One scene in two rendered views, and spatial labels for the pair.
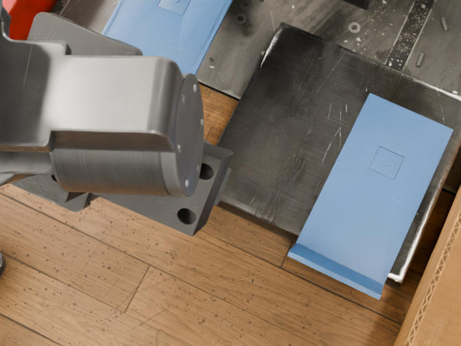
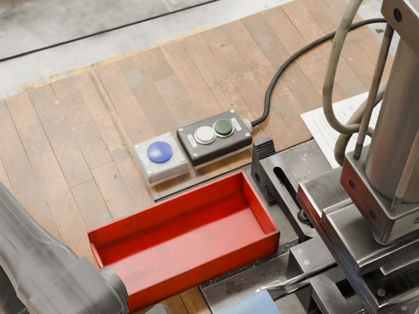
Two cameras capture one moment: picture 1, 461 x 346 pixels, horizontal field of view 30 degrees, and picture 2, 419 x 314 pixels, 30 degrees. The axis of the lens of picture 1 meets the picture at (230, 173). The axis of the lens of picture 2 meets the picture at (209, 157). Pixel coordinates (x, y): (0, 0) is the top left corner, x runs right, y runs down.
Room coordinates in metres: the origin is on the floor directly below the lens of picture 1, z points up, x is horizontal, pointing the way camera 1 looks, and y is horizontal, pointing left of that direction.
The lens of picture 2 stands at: (-0.01, -0.17, 1.93)
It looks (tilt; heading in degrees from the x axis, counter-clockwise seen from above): 55 degrees down; 37
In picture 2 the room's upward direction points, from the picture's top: straight up
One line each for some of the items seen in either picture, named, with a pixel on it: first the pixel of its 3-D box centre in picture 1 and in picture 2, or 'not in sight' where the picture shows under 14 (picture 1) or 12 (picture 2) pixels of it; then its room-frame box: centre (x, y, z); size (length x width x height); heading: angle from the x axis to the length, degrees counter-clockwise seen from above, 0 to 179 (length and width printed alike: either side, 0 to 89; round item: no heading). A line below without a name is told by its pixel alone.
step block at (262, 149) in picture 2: not in sight; (269, 171); (0.58, 0.17, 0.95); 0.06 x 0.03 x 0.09; 63
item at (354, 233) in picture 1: (374, 190); not in sight; (0.21, -0.11, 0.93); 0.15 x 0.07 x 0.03; 152
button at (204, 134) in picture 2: not in sight; (205, 136); (0.58, 0.29, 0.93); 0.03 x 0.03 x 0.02
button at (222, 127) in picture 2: not in sight; (223, 129); (0.61, 0.28, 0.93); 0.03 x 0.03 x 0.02
